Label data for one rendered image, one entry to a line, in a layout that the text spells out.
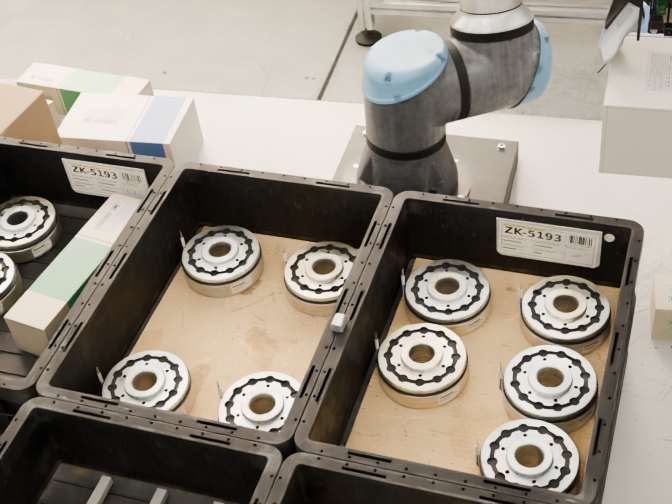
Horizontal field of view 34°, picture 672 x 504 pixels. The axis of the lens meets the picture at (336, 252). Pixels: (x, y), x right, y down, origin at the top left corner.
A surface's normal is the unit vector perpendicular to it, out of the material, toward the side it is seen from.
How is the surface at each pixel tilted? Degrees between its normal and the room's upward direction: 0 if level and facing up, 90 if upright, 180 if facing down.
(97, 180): 90
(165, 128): 0
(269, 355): 0
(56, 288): 0
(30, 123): 90
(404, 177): 69
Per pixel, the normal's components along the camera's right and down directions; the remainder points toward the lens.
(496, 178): -0.07, -0.75
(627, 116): -0.26, 0.70
